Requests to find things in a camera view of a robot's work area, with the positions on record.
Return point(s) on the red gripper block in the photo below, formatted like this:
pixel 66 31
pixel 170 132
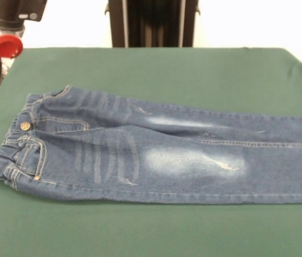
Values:
pixel 6 46

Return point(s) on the blue denim jeans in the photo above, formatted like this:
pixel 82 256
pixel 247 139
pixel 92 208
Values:
pixel 167 160

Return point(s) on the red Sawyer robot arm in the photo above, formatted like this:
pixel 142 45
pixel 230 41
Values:
pixel 6 10

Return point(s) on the dark green table cloth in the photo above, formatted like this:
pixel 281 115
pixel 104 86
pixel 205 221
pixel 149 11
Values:
pixel 140 227

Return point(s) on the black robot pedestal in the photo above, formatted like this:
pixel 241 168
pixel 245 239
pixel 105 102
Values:
pixel 153 24

